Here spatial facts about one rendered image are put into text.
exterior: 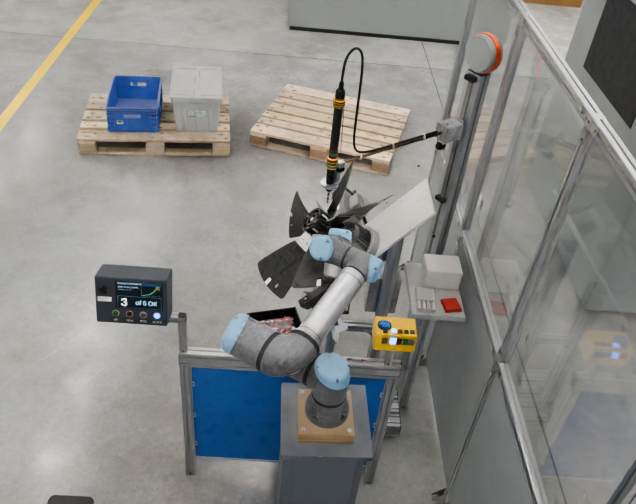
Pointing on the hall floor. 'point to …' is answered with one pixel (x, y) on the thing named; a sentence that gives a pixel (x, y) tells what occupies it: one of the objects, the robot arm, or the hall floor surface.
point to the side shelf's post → (414, 363)
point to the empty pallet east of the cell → (282, 128)
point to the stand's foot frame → (394, 418)
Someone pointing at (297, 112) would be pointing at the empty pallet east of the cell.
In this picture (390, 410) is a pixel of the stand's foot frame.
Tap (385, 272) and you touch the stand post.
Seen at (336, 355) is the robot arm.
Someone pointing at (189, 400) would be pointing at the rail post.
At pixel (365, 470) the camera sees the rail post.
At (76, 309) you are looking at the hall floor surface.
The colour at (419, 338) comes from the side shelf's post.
